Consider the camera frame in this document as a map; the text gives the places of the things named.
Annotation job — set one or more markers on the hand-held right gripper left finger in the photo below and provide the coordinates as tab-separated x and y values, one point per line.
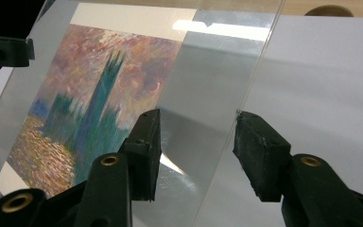
113	189

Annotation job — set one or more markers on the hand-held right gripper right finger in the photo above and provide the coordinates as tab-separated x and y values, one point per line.
264	157

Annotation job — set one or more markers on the clear acrylic picture frame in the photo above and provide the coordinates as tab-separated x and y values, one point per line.
211	94

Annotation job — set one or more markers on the painting print with white border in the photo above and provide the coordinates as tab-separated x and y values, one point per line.
91	78

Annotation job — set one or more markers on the white table mat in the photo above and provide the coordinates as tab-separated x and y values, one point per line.
327	78

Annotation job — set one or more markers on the dark round table grommet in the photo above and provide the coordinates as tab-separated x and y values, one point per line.
329	12

